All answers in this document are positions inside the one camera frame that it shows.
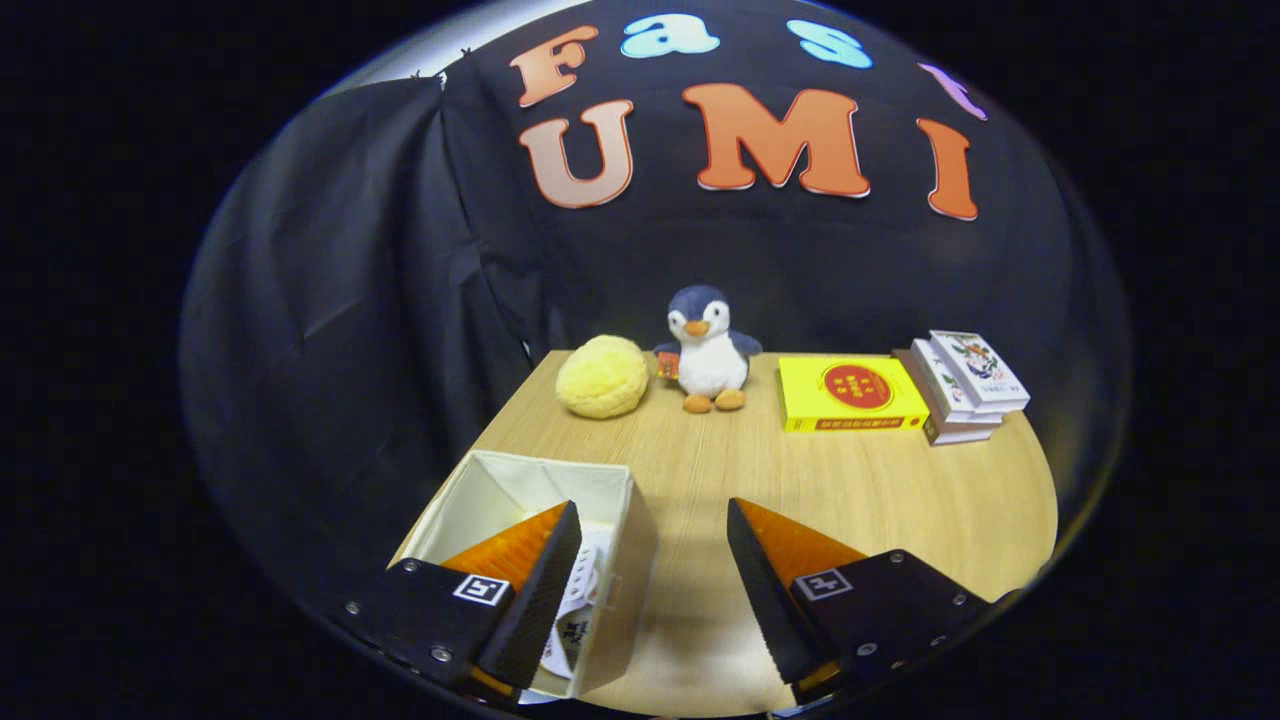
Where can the white canvas shoe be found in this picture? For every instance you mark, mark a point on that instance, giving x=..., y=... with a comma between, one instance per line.
x=585, y=590

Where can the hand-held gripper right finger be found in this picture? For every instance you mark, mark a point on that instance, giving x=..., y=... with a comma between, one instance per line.
x=775, y=610

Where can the yellow bun plush toy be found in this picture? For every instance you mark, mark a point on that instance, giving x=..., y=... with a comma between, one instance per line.
x=602, y=375

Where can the brown cover book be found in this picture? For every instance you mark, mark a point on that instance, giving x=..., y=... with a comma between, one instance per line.
x=955, y=436

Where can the penguin plush toy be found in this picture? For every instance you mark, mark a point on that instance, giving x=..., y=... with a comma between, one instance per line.
x=708, y=350

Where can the brown fabric storage box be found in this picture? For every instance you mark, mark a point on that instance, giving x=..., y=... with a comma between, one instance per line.
x=500, y=490

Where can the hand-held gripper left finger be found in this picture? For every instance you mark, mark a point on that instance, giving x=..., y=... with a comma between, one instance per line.
x=540, y=610

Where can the yellow book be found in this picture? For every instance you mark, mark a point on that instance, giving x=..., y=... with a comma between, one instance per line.
x=850, y=392

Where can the white illustrated cover book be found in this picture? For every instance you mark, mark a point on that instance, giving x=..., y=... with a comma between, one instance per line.
x=975, y=365

